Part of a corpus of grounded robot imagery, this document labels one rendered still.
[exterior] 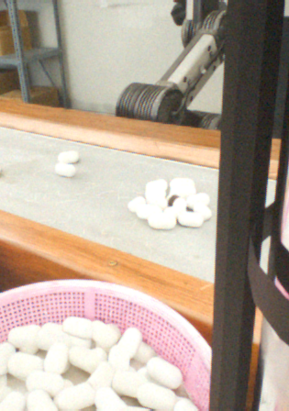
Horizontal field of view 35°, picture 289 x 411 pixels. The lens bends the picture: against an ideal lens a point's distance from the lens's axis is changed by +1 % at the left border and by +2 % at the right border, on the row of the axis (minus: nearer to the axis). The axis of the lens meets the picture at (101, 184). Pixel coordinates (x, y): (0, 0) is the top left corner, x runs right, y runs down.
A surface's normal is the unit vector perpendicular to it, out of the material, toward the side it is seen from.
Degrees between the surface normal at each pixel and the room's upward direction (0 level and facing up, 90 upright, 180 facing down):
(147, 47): 90
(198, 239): 0
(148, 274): 0
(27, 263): 90
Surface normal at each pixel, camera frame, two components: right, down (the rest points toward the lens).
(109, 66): -0.55, 0.40
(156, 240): -0.07, -0.90
